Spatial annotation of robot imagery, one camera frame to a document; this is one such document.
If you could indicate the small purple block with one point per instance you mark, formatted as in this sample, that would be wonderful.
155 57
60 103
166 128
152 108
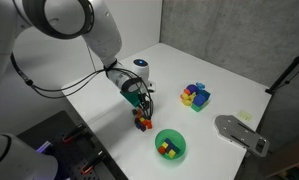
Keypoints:
138 124

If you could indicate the small orange block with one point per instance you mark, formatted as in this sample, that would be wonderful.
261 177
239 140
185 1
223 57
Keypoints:
161 150
139 113
149 125

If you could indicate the large orange block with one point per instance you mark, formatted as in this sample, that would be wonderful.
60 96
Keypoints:
187 91

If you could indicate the black vertical pole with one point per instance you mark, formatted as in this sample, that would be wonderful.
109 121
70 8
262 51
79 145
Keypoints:
287 70

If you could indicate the small dark green hexagon block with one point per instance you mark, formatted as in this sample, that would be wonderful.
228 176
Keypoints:
134 112

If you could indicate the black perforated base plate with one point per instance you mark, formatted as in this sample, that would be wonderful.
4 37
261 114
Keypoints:
72 150

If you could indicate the large green block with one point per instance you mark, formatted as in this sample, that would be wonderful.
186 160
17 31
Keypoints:
197 107

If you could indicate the large light blue gear block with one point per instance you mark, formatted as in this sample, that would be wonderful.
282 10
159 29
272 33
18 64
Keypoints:
200 85

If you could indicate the small yellow block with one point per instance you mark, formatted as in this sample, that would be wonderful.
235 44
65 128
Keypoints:
142 119
165 145
171 153

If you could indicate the green plastic bowl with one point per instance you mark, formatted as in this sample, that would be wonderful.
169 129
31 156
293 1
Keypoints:
179 140

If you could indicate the small maroon block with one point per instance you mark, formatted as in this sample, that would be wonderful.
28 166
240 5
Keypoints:
143 128

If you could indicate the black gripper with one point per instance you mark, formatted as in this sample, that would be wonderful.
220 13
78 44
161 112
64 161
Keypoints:
143 100

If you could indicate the large purple block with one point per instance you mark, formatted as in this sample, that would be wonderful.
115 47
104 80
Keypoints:
192 89

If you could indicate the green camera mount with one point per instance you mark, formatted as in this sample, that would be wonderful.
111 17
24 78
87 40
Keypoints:
130 98

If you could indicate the small red block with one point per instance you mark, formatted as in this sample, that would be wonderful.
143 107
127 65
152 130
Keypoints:
145 122

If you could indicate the large blue cube block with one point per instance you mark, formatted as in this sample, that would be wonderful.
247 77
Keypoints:
200 99

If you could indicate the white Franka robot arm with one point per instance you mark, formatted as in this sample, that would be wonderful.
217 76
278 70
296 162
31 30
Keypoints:
102 30

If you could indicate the yellow sticky note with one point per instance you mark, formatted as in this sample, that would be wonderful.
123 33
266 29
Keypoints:
244 115

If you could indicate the large yellow block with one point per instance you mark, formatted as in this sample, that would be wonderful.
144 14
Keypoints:
187 99

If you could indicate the grey metal mounting plate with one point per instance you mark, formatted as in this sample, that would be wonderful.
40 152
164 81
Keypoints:
242 135

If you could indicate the small dark blue block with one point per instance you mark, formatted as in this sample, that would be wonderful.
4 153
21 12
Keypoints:
170 144

